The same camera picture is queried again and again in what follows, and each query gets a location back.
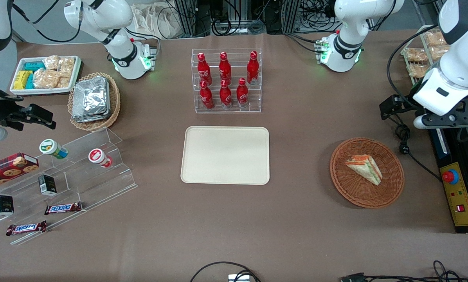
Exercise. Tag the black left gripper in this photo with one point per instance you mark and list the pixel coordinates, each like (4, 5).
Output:
(391, 105)

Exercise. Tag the triangular sandwich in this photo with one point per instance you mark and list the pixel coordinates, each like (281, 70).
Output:
(365, 168)

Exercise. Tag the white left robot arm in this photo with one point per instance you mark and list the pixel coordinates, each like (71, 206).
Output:
(347, 47)

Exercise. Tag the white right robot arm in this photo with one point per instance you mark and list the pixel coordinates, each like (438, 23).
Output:
(122, 56)

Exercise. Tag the white rectangular snack tray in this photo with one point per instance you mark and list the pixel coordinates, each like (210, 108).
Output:
(18, 92)

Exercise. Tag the oval light wicker basket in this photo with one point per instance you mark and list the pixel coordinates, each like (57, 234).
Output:
(114, 102)

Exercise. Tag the round brown wicker basket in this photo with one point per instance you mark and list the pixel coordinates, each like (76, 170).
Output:
(351, 188)

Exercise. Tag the beige plastic tray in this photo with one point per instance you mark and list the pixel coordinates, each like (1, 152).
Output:
(225, 155)

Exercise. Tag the green lid yogurt cup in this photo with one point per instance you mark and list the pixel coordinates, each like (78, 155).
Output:
(51, 147)

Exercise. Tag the teal snack packet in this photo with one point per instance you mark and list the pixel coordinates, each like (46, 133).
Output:
(30, 82)
(34, 66)

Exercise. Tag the clear rice cracker packet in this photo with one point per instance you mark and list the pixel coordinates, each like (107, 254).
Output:
(46, 79)
(64, 82)
(51, 62)
(66, 66)

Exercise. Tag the yellow snack packet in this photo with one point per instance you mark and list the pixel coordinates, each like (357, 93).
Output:
(22, 80)

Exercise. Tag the bagged fried snack packet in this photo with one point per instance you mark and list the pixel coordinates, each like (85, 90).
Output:
(416, 55)
(439, 52)
(435, 38)
(417, 70)

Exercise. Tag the black control box base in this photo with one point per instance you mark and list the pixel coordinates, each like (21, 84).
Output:
(437, 145)

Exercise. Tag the red tartan cookie box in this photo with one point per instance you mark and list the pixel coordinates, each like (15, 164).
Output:
(7, 170)

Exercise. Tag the small black carton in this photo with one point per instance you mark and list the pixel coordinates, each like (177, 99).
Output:
(3, 205)
(47, 185)

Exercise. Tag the red lid yogurt cup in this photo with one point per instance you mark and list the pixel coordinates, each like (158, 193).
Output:
(98, 156)

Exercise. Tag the red emergency stop button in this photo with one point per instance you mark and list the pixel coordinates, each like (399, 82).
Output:
(450, 177)

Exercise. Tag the clear acrylic stepped shelf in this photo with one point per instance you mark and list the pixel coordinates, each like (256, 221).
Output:
(101, 188)

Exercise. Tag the snickers chocolate bar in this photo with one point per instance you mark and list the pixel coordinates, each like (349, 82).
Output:
(26, 228)
(63, 208)

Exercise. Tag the yellow emergency stop panel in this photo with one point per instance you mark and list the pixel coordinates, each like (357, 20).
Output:
(463, 203)

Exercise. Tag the clear acrylic bottle rack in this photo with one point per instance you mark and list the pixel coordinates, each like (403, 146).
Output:
(257, 102)

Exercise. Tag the red cola bottle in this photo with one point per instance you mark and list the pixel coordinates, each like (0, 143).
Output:
(204, 70)
(206, 97)
(224, 68)
(225, 96)
(242, 94)
(252, 70)

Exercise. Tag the crumpled clear plastic bag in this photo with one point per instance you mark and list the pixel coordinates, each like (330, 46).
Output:
(155, 19)

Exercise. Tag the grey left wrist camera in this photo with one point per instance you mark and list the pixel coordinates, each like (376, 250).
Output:
(420, 122)

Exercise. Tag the aluminium frame post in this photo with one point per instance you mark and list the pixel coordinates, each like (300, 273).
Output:
(187, 17)

